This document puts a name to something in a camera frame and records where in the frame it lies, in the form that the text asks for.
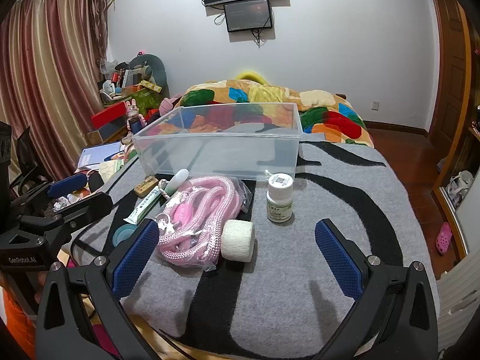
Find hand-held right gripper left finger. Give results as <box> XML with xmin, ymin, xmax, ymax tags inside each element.
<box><xmin>34</xmin><ymin>218</ymin><xmax>162</xmax><ymax>360</ymax></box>

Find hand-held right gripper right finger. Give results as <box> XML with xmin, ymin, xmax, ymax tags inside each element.
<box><xmin>311</xmin><ymin>218</ymin><xmax>439</xmax><ymax>360</ymax></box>

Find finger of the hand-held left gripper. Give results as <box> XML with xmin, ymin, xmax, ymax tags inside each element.
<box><xmin>11</xmin><ymin>172</ymin><xmax>89</xmax><ymax>211</ymax></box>
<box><xmin>55</xmin><ymin>191</ymin><xmax>114</xmax><ymax>234</ymax></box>

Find teal round lid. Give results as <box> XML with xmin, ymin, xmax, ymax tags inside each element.
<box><xmin>113</xmin><ymin>224</ymin><xmax>142</xmax><ymax>248</ymax></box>

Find blue notebook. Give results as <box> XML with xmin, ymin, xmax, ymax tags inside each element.
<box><xmin>77</xmin><ymin>142</ymin><xmax>123</xmax><ymax>168</ymax></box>

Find black office chair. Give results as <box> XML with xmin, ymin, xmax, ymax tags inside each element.
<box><xmin>9</xmin><ymin>127</ymin><xmax>51</xmax><ymax>196</ymax></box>

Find white green ointment tube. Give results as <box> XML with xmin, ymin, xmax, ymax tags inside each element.
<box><xmin>123</xmin><ymin>185</ymin><xmax>163</xmax><ymax>223</ymax></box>

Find grey black patterned rug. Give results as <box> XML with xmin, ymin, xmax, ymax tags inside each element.
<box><xmin>70</xmin><ymin>140</ymin><xmax>440</xmax><ymax>360</ymax></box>

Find small wooden block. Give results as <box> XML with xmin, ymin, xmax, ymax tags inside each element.
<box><xmin>134</xmin><ymin>175</ymin><xmax>159</xmax><ymax>198</ymax></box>

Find white pill bottle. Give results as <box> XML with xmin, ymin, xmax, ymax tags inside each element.
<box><xmin>266</xmin><ymin>173</ymin><xmax>295</xmax><ymax>223</ymax></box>

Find red box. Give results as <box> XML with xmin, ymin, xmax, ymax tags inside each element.
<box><xmin>91</xmin><ymin>101</ymin><xmax>128</xmax><ymax>129</ymax></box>

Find pale green small bottle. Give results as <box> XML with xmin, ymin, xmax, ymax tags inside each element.
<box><xmin>165</xmin><ymin>168</ymin><xmax>190</xmax><ymax>198</ymax></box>

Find bunny topped drink bottle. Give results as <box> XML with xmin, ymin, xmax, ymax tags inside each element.
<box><xmin>125</xmin><ymin>99</ymin><xmax>146</xmax><ymax>134</ymax></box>

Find white bandage roll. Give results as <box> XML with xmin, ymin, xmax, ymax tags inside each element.
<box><xmin>220</xmin><ymin>220</ymin><xmax>256</xmax><ymax>263</ymax></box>

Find pink clog shoe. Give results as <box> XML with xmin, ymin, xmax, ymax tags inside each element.
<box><xmin>434</xmin><ymin>221</ymin><xmax>453</xmax><ymax>256</ymax></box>

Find green gift box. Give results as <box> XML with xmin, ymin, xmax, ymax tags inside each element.
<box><xmin>131</xmin><ymin>84</ymin><xmax>166</xmax><ymax>110</ymax></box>

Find pink beige curtain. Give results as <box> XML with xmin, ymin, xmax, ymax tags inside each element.
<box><xmin>0</xmin><ymin>0</ymin><xmax>110</xmax><ymax>188</ymax></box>

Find pink knit hat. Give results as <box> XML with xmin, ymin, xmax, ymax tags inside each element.
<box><xmin>159</xmin><ymin>96</ymin><xmax>183</xmax><ymax>116</ymax></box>

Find clear plastic storage box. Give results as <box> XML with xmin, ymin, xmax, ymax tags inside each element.
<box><xmin>131</xmin><ymin>102</ymin><xmax>304</xmax><ymax>182</ymax></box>

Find white sneakers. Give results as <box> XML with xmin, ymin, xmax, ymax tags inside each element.
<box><xmin>447</xmin><ymin>170</ymin><xmax>475</xmax><ymax>208</ymax></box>

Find colourful patchwork quilt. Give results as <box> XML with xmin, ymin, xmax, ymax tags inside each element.
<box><xmin>179</xmin><ymin>79</ymin><xmax>376</xmax><ymax>148</ymax></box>

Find yellow cushion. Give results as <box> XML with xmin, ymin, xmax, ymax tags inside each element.
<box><xmin>235</xmin><ymin>70</ymin><xmax>266</xmax><ymax>83</ymax></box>

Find brown wooden door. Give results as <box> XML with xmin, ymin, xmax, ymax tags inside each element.
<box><xmin>429</xmin><ymin>0</ymin><xmax>480</xmax><ymax>181</ymax></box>

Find pink rope in plastic bag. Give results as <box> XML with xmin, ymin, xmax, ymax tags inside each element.
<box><xmin>155</xmin><ymin>175</ymin><xmax>253</xmax><ymax>271</ymax></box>

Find small black wall monitor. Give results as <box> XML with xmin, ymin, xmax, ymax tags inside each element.
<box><xmin>224</xmin><ymin>0</ymin><xmax>273</xmax><ymax>33</ymax></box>

